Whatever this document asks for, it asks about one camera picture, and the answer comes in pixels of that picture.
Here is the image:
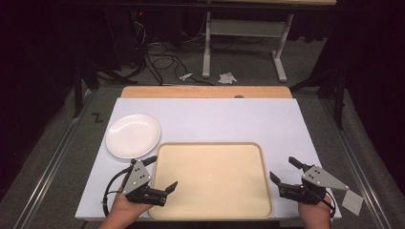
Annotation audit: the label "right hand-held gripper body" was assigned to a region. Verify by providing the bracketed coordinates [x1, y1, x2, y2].
[278, 164, 351, 205]

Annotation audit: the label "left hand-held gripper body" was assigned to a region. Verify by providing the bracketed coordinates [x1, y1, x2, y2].
[121, 158, 168, 207]

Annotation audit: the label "person's left hand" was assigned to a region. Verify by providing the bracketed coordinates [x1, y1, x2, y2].
[97, 192, 155, 229]

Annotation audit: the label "person's right hand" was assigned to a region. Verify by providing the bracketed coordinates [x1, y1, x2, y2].
[297, 196, 332, 229]

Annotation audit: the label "white round plate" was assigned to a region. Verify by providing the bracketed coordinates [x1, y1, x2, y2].
[105, 113, 161, 160]

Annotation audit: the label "beige rectangular tray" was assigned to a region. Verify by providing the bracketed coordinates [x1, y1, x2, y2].
[148, 141, 274, 220]

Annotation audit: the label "white paper tag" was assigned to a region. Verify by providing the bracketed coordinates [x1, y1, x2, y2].
[341, 189, 364, 216]

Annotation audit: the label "white table mat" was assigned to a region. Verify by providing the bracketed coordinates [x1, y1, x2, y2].
[75, 97, 343, 220]

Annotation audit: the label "wooden table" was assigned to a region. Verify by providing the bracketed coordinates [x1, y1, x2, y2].
[120, 85, 293, 99]

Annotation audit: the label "black metal stand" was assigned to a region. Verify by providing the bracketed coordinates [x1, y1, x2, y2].
[288, 68, 349, 132]
[72, 58, 139, 119]

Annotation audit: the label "crumpled white paper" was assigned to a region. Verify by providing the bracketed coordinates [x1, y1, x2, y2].
[218, 72, 239, 86]

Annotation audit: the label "black computer tower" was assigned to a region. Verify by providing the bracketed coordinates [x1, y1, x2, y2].
[103, 9, 151, 70]

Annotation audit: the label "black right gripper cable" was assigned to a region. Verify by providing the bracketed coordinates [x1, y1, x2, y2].
[313, 189, 337, 219]

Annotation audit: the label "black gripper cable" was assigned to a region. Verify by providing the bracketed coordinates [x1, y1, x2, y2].
[101, 166, 134, 219]
[313, 189, 337, 219]

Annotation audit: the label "metal floor rail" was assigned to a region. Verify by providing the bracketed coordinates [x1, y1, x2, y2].
[319, 97, 385, 229]
[11, 91, 98, 229]

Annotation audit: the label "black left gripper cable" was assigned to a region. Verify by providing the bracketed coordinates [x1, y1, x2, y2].
[101, 166, 134, 219]

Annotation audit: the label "black floor cables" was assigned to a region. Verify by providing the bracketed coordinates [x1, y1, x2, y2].
[130, 18, 216, 87]

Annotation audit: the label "white metal desk frame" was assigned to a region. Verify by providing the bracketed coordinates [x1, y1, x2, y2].
[202, 10, 295, 84]

